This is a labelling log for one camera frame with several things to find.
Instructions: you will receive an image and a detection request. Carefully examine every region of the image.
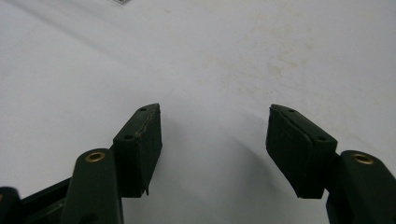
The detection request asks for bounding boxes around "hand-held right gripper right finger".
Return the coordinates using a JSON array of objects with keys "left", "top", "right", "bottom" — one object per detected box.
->
[{"left": 265, "top": 104, "right": 396, "bottom": 224}]

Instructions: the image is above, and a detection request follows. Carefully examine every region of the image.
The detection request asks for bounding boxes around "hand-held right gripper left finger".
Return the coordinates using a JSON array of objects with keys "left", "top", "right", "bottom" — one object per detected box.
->
[{"left": 59, "top": 103, "right": 163, "bottom": 224}]

